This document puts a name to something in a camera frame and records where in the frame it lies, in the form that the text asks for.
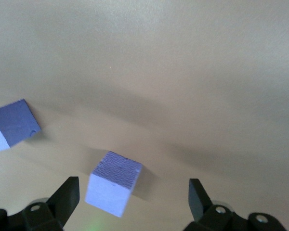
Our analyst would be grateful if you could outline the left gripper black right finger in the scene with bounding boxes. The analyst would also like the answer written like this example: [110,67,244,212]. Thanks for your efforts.
[184,178,287,231]

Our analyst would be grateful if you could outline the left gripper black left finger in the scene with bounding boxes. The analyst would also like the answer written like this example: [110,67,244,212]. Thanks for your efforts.
[0,176,80,231]

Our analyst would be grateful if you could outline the purple foam cube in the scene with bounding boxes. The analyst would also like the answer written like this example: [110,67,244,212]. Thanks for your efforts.
[0,98,42,154]
[84,151,143,218]

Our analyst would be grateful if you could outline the brown table cover mat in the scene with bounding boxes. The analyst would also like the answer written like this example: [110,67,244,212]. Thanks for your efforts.
[0,0,289,231]

